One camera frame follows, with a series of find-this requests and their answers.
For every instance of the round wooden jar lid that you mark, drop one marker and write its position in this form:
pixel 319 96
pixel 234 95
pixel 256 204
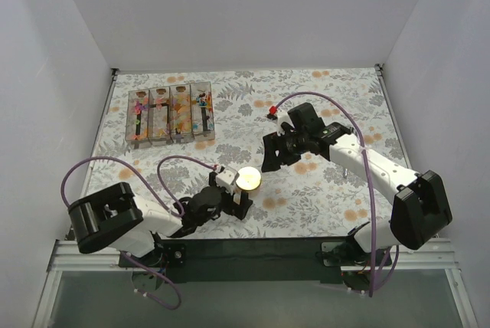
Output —
pixel 249 179

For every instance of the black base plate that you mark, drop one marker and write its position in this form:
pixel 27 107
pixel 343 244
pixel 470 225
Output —
pixel 342 254
pixel 166 253

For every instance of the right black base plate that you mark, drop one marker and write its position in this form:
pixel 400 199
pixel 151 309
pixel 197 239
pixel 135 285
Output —
pixel 342 254

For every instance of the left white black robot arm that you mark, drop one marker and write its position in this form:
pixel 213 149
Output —
pixel 117 218

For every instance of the clear compartment candy box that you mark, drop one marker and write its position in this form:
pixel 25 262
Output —
pixel 176 114

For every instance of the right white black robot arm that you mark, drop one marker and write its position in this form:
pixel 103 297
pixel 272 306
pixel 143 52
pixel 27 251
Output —
pixel 420 207

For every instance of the aluminium frame rail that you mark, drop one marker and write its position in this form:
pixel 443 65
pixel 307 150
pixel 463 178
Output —
pixel 437 254

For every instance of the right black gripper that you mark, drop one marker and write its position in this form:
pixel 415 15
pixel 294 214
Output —
pixel 281 145

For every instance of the floral patterned table mat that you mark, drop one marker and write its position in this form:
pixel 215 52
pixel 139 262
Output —
pixel 309 198

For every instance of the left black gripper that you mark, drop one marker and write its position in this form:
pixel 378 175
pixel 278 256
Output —
pixel 233 201

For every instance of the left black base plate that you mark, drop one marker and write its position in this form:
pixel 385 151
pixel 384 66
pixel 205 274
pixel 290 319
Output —
pixel 166 253

